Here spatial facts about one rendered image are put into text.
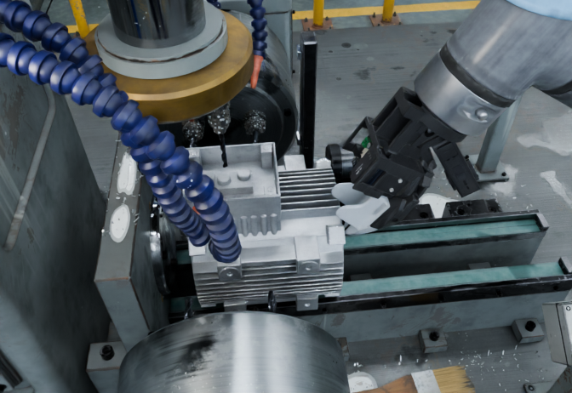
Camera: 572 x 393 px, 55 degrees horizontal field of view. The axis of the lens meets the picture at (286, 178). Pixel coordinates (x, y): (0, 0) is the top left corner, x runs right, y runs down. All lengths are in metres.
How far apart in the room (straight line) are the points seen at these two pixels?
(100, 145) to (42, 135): 0.56
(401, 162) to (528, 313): 0.47
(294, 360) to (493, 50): 0.34
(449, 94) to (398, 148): 0.09
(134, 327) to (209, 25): 0.37
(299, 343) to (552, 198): 0.80
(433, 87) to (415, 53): 1.02
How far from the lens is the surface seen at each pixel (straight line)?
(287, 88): 0.90
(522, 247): 1.03
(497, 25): 0.54
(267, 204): 0.68
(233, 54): 0.56
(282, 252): 0.71
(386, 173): 0.60
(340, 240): 0.71
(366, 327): 0.91
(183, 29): 0.54
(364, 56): 1.55
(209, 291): 0.75
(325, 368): 0.57
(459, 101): 0.56
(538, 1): 0.53
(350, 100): 1.38
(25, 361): 0.73
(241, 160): 0.75
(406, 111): 0.57
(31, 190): 0.71
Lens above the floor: 1.64
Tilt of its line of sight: 45 degrees down
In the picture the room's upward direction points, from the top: 1 degrees counter-clockwise
